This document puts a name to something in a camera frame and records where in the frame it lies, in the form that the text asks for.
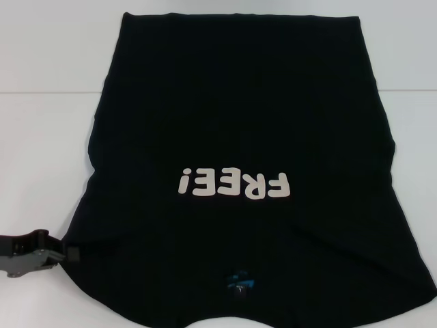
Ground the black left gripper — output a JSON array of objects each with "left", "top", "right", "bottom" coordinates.
[{"left": 0, "top": 230, "right": 81, "bottom": 277}]

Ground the black shirt with FREE print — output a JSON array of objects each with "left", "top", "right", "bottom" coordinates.
[{"left": 62, "top": 12, "right": 437, "bottom": 328}]

